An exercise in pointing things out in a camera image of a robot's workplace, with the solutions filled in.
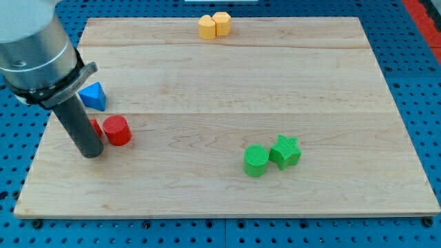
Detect red cylinder block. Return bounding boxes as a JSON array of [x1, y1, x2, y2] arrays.
[[103, 115, 132, 146]]

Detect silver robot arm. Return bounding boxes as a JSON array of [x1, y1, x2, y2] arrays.
[[1, 0, 98, 109]]

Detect wooden board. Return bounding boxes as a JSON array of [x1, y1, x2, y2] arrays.
[[14, 17, 440, 219]]

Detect green cylinder block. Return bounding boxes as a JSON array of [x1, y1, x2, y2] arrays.
[[243, 145, 269, 177]]

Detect green star block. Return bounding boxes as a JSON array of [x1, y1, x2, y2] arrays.
[[269, 134, 302, 171]]

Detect yellow hexagon block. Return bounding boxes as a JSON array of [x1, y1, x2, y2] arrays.
[[212, 12, 232, 36]]

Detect red block behind rod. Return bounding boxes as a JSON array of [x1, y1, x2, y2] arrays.
[[90, 118, 103, 138]]

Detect blue triangle block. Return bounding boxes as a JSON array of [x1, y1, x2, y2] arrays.
[[79, 82, 106, 112]]

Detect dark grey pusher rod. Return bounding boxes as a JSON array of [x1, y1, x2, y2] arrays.
[[53, 94, 103, 158]]

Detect red mat strip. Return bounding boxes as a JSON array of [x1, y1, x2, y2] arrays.
[[402, 0, 440, 63]]

